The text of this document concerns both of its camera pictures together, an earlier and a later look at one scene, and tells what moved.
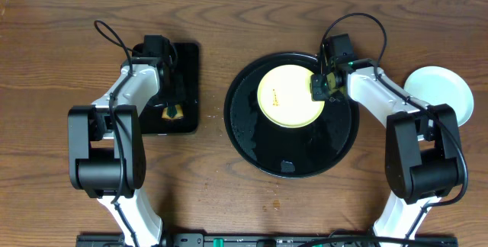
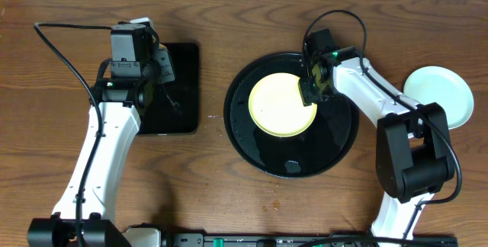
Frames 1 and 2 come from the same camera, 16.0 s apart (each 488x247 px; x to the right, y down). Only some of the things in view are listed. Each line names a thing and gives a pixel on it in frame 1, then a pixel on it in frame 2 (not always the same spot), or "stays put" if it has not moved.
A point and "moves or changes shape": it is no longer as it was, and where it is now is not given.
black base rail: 271,239 stays put
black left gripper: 172,97 to 166,66
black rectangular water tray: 152,122 stays put
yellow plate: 285,98 moves or changes shape
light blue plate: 438,85 stays put
